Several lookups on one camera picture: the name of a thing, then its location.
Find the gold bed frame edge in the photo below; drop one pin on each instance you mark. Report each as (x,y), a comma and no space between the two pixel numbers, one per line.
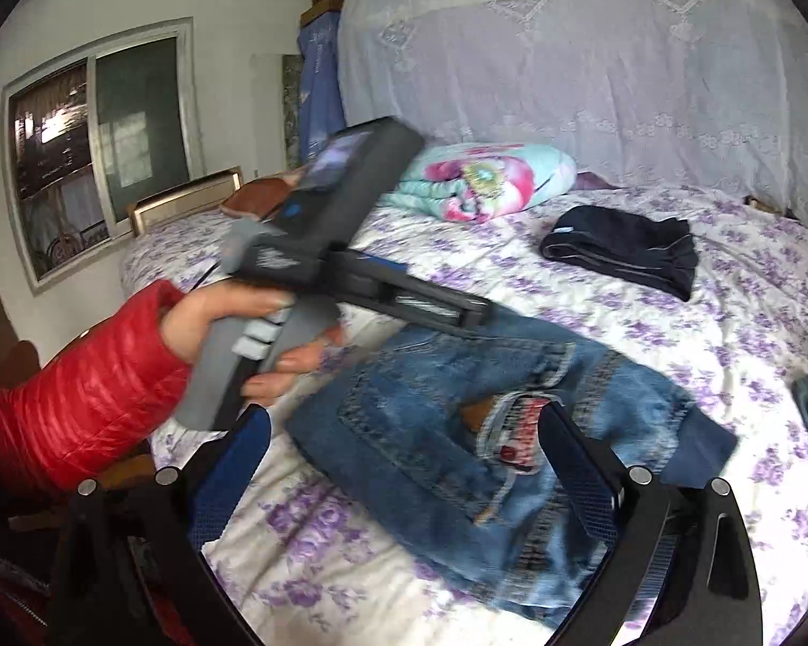
(192,197)

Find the purple floral bed quilt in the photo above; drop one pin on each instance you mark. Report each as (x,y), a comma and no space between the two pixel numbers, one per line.
(305,565)

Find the red puffer jacket sleeve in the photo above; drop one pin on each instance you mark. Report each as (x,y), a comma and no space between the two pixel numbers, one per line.
(94,402)

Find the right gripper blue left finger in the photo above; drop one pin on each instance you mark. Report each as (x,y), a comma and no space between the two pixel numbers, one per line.
(130,567)

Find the blue denim kids jeans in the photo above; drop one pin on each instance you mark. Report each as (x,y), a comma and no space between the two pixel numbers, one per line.
(436,435)

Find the white lace headboard cover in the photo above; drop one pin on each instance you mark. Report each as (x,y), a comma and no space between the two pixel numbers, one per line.
(699,92)

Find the person's left hand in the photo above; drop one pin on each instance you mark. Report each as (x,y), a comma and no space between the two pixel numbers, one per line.
(185,326)

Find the blue hanging cloth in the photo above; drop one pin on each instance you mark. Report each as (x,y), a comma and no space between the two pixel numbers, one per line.
(321,113)

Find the folded dark navy pants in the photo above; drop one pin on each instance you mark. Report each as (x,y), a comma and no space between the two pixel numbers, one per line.
(659,255)

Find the folded floral teal pink quilt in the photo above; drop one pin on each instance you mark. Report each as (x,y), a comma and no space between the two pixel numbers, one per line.
(471,182)

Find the brown tan pillow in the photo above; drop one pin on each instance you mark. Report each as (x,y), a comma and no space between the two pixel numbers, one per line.
(262,197)

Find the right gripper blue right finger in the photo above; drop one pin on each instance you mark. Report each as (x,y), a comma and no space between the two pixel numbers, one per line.
(688,545)

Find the sliding glass window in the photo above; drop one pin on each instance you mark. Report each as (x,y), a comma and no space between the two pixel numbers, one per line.
(89,133)

